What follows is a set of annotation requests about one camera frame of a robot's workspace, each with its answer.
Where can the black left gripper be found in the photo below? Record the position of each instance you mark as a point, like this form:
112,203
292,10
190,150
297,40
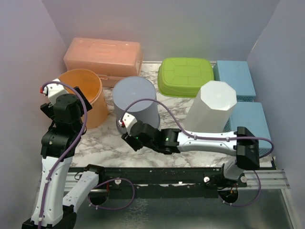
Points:
50,109

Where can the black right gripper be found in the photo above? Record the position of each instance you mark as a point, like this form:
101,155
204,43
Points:
130,140

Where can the orange round bin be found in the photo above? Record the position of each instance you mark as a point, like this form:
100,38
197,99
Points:
91,86

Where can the blue-grey round bin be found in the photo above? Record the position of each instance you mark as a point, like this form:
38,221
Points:
131,89

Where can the green plastic tray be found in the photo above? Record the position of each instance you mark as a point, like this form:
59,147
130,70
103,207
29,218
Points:
183,77

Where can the white faceted bin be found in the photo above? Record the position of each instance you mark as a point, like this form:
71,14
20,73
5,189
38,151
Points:
211,108

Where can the small blue perforated basket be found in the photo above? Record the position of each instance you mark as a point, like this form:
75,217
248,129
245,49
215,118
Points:
250,115

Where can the large blue perforated basket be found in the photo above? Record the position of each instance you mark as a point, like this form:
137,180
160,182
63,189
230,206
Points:
237,75

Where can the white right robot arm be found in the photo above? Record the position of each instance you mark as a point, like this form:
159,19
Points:
241,145

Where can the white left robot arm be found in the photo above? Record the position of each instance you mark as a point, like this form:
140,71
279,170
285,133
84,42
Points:
54,210

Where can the orange plastic toolbox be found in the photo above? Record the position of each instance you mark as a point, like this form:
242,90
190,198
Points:
111,60

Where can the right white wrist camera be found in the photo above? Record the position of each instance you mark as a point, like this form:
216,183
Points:
127,121

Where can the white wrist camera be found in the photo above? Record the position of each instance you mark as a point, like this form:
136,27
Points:
53,90
127,121

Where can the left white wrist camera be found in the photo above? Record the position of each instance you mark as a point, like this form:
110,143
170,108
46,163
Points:
53,90

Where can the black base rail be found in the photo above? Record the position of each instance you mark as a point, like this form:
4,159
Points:
158,182

